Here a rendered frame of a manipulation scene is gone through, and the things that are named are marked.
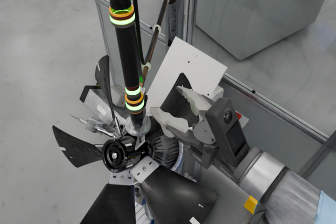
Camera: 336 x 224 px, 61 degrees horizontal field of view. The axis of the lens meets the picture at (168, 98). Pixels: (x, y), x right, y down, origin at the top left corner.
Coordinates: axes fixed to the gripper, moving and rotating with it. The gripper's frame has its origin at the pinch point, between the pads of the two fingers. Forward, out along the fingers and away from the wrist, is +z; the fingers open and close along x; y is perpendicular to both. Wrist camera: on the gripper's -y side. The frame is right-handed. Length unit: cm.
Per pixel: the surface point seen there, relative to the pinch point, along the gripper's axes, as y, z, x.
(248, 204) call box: 63, -21, 21
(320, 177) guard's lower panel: 92, -38, 70
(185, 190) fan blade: 46.6, -4.4, 3.5
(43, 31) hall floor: 166, 270, 69
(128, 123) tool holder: 19.8, 12.8, -2.2
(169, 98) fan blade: 30.2, 16.8, 18.0
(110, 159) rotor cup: 46, 21, -7
